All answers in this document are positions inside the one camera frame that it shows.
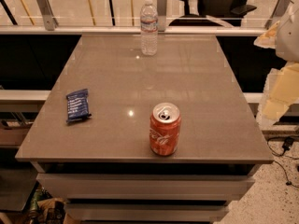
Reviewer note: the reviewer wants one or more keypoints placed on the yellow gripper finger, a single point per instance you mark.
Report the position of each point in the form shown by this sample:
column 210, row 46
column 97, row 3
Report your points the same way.
column 268, row 39
column 284, row 92

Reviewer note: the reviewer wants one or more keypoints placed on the clear plastic water bottle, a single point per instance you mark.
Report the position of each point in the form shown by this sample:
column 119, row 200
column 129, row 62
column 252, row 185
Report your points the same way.
column 149, row 28

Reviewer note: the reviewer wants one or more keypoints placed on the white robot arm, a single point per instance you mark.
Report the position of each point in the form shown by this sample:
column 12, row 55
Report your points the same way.
column 287, row 48

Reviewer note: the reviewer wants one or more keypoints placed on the blue rxbar wrapper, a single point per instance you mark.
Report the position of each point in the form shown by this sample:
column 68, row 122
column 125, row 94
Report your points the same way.
column 77, row 106

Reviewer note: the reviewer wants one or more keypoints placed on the black office chair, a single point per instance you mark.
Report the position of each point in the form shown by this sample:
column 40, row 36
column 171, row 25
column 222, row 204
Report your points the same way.
column 226, row 13

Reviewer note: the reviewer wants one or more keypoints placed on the orange coca-cola can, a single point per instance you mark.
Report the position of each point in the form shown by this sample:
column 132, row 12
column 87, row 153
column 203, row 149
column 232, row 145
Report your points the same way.
column 164, row 129

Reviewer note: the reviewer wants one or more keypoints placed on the grey drawer cabinet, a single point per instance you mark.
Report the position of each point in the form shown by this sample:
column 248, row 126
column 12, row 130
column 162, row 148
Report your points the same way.
column 146, row 192

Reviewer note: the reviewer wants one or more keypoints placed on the glass railing with metal brackets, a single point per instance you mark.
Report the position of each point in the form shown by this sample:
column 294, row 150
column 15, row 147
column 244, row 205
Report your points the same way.
column 80, row 16

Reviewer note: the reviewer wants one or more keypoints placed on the clutter boxes on floor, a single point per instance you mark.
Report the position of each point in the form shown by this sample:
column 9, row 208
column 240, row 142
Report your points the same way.
column 41, row 209

